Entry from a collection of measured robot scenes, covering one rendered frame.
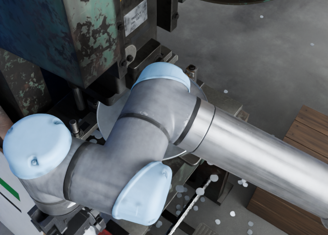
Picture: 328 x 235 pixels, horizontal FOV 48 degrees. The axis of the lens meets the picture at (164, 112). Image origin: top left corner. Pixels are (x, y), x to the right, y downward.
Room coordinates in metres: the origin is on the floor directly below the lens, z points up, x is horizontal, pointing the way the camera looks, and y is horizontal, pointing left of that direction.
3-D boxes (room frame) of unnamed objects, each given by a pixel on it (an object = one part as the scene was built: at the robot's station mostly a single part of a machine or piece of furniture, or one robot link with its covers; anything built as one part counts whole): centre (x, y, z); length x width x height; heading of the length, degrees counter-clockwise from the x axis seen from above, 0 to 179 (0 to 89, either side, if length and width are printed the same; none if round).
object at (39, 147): (0.22, 0.14, 1.14); 0.09 x 0.08 x 0.11; 72
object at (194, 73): (0.71, -0.08, 0.75); 0.03 x 0.03 x 0.10; 55
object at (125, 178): (0.21, 0.05, 1.14); 0.11 x 0.11 x 0.08; 72
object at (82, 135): (0.50, 0.23, 0.76); 0.17 x 0.06 x 0.10; 145
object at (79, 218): (0.21, 0.15, 0.99); 0.09 x 0.08 x 0.12; 145
